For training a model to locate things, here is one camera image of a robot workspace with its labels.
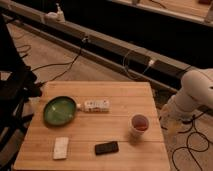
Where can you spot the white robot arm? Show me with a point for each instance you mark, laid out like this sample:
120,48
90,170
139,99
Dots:
196,90

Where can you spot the wooden table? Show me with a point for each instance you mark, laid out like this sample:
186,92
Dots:
144,153

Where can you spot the white cup with red drink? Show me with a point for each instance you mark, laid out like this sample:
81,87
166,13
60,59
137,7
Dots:
139,124

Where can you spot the black smartphone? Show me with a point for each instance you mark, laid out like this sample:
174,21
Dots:
105,148

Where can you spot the white sponge block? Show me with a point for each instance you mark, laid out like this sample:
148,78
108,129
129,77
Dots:
60,148

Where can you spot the black chair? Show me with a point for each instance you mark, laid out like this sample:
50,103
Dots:
14,91

